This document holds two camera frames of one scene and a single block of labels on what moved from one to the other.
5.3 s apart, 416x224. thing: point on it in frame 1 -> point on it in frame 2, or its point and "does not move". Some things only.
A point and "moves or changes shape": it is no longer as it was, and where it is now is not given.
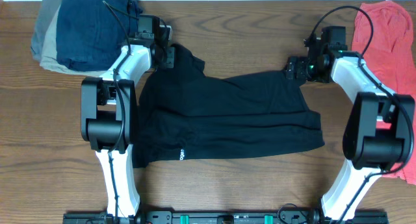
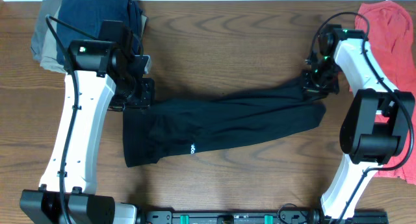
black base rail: [225, 217] does not move
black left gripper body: [169, 57] -> [143, 96]
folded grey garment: [48, 9] does not move
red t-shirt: [383, 36] does not move
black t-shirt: [182, 113] moves or changes shape
